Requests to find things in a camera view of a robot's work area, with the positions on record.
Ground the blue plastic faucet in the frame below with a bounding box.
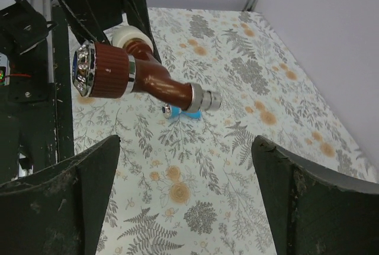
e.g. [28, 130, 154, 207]
[162, 104, 202, 120]

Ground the floral patterned table mat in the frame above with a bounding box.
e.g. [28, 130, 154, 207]
[72, 8, 377, 254]

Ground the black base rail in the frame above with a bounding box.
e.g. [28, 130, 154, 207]
[1, 7, 74, 183]

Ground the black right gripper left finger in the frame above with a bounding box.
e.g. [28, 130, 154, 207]
[1, 135, 120, 254]

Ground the brown faucet chrome knob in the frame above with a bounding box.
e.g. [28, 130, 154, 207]
[72, 38, 221, 113]

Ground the white pipe elbow fitting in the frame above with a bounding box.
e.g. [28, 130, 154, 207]
[111, 25, 154, 51]

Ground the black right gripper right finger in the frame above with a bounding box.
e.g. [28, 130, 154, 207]
[251, 135, 378, 254]

